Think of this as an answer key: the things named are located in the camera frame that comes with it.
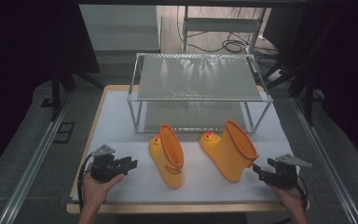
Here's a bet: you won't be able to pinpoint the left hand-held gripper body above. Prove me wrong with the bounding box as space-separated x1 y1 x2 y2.
89 144 123 184

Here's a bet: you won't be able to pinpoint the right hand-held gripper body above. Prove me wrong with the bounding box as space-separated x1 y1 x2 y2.
266 153 313 191

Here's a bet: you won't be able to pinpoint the yellow duck rain boot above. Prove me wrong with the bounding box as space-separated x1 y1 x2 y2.
148 123 186 189
198 119 260 184

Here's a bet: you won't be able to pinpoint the two-tier metal shoe rack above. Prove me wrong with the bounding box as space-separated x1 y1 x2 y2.
126 52 274 135

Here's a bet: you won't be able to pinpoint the person's right hand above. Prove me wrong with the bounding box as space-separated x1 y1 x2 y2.
268 178 310 217

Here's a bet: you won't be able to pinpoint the person's left hand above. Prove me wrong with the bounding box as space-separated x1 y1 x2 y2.
81 162 126 213

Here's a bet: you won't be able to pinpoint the white table mat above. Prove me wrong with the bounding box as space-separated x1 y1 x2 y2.
72 90 296 203

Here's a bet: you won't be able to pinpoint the black stand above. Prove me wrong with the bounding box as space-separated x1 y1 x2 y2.
49 60 104 122
263 50 324 127

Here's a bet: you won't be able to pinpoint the dark curtain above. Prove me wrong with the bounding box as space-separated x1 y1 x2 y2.
0 0 101 183
302 0 358 171

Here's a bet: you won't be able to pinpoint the white board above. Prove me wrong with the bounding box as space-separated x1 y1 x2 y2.
78 4 163 53

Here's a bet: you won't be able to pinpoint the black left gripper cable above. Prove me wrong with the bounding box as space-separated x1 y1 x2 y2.
76 152 96 213

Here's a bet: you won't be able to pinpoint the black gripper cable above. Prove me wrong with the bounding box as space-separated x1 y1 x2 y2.
76 152 96 213
294 175 310 211

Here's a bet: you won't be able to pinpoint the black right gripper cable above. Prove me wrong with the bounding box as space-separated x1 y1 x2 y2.
294 175 310 211

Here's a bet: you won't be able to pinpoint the aluminium floor rail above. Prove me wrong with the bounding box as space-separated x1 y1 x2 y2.
0 92 73 224
290 95 358 224

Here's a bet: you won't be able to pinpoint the black floor bracket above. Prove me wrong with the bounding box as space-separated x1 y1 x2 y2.
52 121 76 145

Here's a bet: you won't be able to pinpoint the black floor cables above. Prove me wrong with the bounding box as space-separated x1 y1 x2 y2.
176 5 282 58

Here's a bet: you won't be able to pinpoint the grey metal frame stand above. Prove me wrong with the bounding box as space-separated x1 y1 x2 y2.
182 5 268 56

